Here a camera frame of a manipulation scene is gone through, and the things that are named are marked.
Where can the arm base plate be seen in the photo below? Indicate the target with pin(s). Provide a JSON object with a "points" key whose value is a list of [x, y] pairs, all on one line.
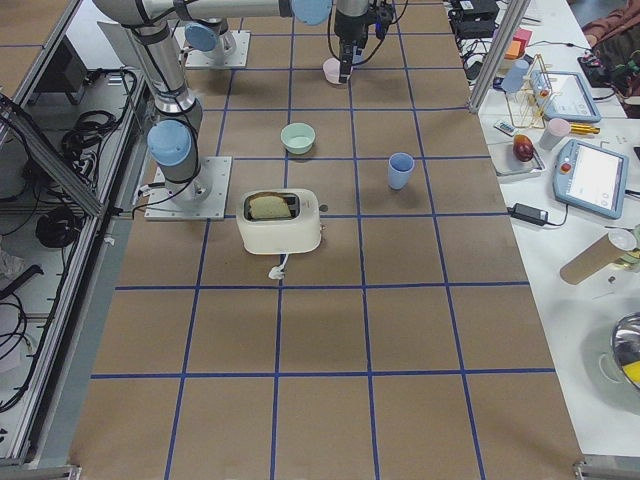
{"points": [[208, 50], [204, 198]]}

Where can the teach pendant tablet far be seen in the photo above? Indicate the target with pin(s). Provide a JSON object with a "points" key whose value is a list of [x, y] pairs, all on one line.
{"points": [[564, 95]]}

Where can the teach pendant tablet near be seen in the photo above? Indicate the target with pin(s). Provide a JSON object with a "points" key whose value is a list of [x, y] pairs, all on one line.
{"points": [[591, 178]]}

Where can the teach pendant tablet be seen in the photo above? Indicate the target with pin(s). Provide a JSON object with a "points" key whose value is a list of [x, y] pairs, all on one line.
{"points": [[591, 178], [564, 95]]}

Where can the aluminium frame post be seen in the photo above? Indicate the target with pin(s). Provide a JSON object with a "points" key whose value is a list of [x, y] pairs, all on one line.
{"points": [[510, 22]]}

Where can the bread slice in toaster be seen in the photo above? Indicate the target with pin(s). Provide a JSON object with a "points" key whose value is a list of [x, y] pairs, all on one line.
{"points": [[268, 206]]}

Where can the cream white toaster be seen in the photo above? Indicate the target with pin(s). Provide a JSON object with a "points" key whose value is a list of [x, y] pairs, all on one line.
{"points": [[301, 233]]}

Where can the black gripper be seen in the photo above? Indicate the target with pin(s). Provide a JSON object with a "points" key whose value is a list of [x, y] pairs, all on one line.
{"points": [[349, 27]]}

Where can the blue cup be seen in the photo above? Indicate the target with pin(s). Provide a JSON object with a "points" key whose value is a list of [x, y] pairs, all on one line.
{"points": [[514, 78], [400, 168]]}

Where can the cardboard tube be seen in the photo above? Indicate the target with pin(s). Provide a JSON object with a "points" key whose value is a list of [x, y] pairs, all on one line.
{"points": [[610, 247]]}

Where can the black power adapter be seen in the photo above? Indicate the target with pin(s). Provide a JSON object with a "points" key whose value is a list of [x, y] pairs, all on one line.
{"points": [[528, 214]]}

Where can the pink bowl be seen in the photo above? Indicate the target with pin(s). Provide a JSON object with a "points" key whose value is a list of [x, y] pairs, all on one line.
{"points": [[331, 70]]}

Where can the gold wire rack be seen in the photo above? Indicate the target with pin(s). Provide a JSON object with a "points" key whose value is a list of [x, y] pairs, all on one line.
{"points": [[526, 106]]}

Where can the blue cup on rack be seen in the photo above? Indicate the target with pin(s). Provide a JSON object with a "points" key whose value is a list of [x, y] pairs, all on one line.
{"points": [[514, 78]]}

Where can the white metal tray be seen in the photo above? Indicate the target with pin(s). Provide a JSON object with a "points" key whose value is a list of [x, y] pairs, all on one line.
{"points": [[508, 166]]}

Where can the mint green bowl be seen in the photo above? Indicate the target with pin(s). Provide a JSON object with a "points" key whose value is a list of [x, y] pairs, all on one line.
{"points": [[298, 138]]}

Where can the steel mixing bowl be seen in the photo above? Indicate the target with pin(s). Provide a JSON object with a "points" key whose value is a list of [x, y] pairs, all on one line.
{"points": [[620, 363]]}

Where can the red yellow mango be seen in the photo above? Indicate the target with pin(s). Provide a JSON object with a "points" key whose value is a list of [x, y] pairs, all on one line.
{"points": [[523, 148]]}

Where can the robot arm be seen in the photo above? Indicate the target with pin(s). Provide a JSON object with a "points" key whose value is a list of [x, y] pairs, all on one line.
{"points": [[147, 23], [172, 140]]}

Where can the pink cup on desk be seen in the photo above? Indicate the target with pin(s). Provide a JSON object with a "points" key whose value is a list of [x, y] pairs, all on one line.
{"points": [[555, 130]]}

